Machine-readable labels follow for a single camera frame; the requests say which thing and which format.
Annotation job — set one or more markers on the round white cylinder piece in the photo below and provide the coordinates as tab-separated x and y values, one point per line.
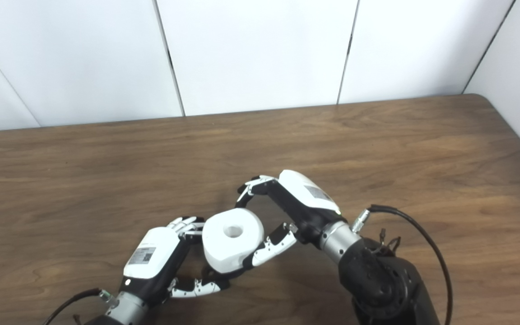
228	246

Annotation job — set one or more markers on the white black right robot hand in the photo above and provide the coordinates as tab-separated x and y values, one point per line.
305	203

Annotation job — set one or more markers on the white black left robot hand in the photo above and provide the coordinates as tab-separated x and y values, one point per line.
151	253

